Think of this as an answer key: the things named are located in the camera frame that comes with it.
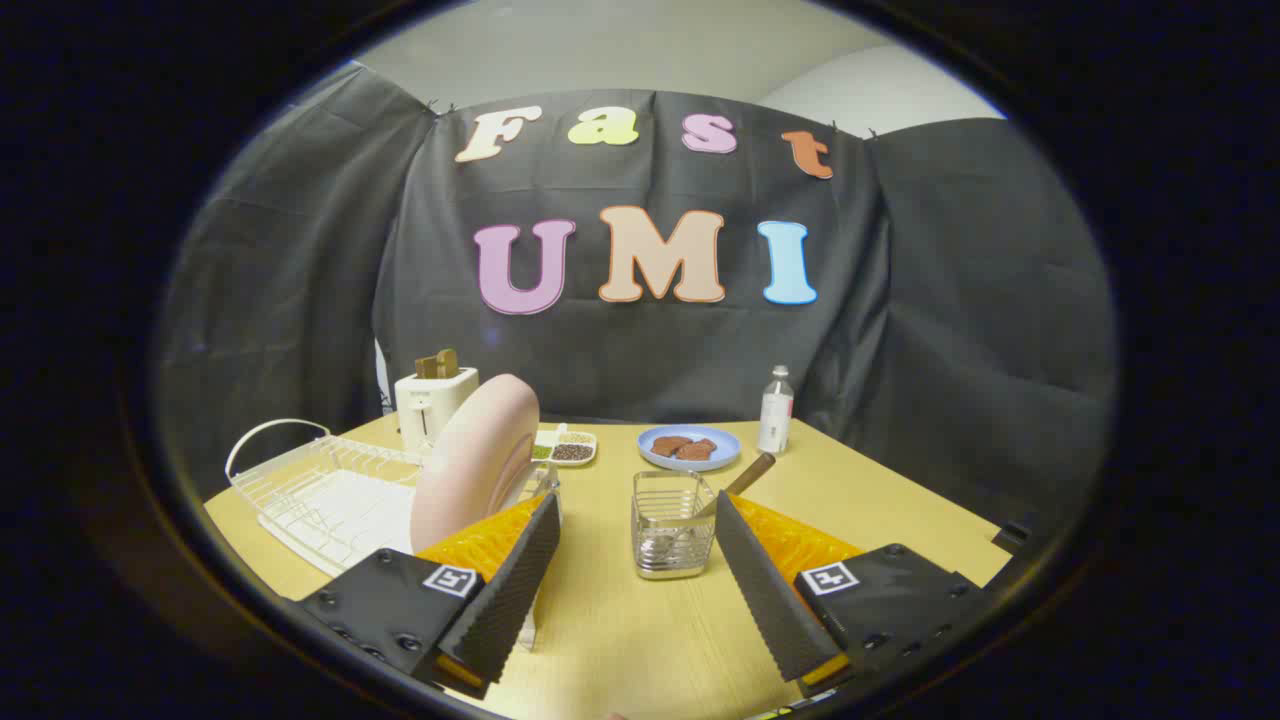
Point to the brown toast slice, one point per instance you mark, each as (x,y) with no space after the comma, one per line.
(437,364)

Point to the white toaster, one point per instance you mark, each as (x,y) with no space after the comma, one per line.
(430,402)

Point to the brown cookie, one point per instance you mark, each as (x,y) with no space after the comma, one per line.
(698,451)
(667,446)

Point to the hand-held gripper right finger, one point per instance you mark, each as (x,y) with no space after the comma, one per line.
(770,590)

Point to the black backdrop cloth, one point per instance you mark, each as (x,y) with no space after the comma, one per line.
(900,300)

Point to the pink plate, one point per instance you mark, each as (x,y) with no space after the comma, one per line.
(470,460)

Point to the white divided bean dish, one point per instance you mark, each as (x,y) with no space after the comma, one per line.
(572,452)

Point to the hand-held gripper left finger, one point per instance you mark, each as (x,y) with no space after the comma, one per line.
(510,590)

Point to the black table clamp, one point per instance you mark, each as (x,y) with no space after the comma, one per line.
(1015,535)

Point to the blue plate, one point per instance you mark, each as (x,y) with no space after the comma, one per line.
(690,465)

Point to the clear plastic bottle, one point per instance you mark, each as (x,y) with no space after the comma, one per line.
(775,415)

